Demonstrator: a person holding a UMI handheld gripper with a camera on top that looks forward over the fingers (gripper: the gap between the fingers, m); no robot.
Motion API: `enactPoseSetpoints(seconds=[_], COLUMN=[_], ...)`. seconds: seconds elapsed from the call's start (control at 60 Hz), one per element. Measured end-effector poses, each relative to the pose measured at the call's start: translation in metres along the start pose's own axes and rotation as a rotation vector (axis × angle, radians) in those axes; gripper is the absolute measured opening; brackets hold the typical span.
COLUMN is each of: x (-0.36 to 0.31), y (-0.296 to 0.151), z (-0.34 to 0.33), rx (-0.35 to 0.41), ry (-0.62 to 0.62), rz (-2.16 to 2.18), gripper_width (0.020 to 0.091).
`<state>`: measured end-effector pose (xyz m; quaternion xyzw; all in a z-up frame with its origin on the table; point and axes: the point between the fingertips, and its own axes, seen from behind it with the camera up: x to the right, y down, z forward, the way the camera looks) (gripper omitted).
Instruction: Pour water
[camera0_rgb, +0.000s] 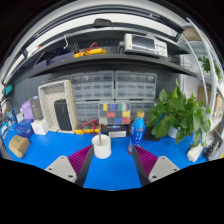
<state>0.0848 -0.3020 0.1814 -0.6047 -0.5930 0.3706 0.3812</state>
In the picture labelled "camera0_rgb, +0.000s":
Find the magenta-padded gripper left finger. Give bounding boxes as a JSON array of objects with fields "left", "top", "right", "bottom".
[{"left": 44, "top": 144, "right": 96, "bottom": 188}]

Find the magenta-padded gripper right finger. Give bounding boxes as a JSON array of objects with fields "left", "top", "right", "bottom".
[{"left": 131, "top": 144, "right": 182, "bottom": 188}]

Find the blue drink bottle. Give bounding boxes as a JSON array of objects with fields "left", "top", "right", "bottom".
[{"left": 128, "top": 110, "right": 147, "bottom": 155}]

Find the small white block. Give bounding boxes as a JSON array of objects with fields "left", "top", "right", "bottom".
[{"left": 186, "top": 146, "right": 201, "bottom": 164}]

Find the black flat case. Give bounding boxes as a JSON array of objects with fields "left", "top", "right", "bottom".
[{"left": 143, "top": 131, "right": 162, "bottom": 142}]

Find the yellow multimeter with leads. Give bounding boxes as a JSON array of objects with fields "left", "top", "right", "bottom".
[{"left": 73, "top": 119, "right": 103, "bottom": 136}]

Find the white ribbed cup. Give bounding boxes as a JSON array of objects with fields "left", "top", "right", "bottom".
[{"left": 91, "top": 133, "right": 113, "bottom": 160}]

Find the brown cardboard box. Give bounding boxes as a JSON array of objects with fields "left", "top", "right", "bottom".
[{"left": 8, "top": 134, "right": 31, "bottom": 159}]

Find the metal stirring rod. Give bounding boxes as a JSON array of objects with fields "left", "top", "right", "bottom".
[{"left": 97, "top": 128, "right": 103, "bottom": 146}]

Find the black rectangular device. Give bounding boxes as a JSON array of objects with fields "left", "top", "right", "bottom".
[{"left": 53, "top": 99, "right": 73, "bottom": 132}]

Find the blue box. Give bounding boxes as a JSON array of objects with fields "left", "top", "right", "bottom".
[{"left": 15, "top": 118, "right": 35, "bottom": 140}]

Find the green potted plant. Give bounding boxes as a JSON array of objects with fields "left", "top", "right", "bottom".
[{"left": 145, "top": 79, "right": 213, "bottom": 148}]

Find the black box with white label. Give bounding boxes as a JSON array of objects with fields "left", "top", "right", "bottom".
[{"left": 101, "top": 124, "right": 129, "bottom": 139}]

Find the grey box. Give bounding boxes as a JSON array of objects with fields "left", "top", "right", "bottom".
[{"left": 29, "top": 95, "right": 45, "bottom": 121}]

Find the purple box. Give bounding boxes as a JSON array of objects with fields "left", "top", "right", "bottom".
[{"left": 21, "top": 99, "right": 35, "bottom": 121}]

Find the white perforated tray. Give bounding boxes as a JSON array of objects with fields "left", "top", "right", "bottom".
[{"left": 37, "top": 79, "right": 79, "bottom": 135}]

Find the grey shelf unit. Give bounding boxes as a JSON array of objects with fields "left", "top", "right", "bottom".
[{"left": 0, "top": 6, "right": 201, "bottom": 88}]

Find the white shelf rack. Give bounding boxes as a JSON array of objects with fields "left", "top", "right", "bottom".
[{"left": 179, "top": 16, "right": 224, "bottom": 158}]

